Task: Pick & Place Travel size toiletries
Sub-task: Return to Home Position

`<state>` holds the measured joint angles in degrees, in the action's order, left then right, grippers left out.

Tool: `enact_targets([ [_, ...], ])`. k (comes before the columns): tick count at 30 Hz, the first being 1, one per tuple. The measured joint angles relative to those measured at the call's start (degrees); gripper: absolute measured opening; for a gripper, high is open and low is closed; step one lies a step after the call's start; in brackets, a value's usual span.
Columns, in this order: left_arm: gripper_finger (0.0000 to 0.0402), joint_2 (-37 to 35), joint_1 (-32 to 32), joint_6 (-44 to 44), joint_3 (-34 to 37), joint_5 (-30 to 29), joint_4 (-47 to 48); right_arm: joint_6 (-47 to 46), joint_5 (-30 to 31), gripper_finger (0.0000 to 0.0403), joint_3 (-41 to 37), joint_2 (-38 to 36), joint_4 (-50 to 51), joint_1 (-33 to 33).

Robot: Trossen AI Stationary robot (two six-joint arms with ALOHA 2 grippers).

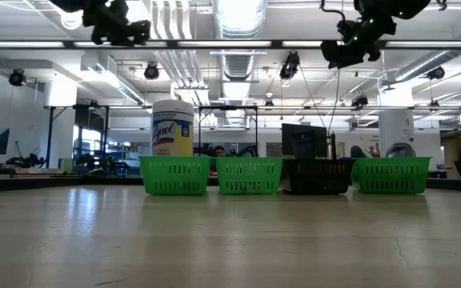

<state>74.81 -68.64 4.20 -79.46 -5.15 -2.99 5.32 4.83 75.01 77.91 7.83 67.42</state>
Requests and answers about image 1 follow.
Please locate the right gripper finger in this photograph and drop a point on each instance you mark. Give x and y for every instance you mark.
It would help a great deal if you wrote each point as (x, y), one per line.
(352, 61)
(331, 54)

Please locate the grey travel bottle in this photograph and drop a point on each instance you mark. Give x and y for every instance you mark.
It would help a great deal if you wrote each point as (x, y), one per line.
(359, 153)
(400, 150)

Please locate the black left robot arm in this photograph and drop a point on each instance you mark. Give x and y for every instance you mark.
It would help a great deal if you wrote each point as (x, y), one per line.
(68, 5)

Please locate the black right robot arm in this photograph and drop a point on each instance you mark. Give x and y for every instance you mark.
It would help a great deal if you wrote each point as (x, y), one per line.
(398, 6)

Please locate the black background robot arm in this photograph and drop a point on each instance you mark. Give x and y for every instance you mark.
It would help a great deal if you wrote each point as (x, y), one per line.
(26, 161)

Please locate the white round column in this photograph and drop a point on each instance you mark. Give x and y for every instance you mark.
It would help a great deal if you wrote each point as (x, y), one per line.
(396, 128)

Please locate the black computer monitor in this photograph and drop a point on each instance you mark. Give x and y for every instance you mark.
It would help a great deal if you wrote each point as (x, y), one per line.
(287, 140)

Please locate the Lysol wipes canister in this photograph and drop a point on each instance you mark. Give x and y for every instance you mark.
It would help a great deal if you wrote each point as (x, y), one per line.
(172, 132)

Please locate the black plastic slotted basket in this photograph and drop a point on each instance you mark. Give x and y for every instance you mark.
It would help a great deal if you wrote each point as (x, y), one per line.
(318, 176)

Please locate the green plastic slotted basket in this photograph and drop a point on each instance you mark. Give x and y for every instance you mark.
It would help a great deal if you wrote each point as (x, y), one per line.
(390, 176)
(174, 176)
(250, 176)

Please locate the black overhead frame beam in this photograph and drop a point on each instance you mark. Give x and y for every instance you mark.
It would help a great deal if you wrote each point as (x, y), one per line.
(68, 44)

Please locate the silver ventilation duct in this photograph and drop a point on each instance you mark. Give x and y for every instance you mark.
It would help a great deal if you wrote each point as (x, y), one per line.
(230, 66)

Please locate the black background stand frame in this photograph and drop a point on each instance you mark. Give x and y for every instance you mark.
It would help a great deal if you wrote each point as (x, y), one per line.
(228, 107)

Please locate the black background rack frame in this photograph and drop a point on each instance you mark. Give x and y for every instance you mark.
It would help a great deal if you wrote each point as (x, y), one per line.
(50, 136)

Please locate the black table frame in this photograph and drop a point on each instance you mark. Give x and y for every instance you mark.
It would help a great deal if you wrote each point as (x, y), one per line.
(54, 184)

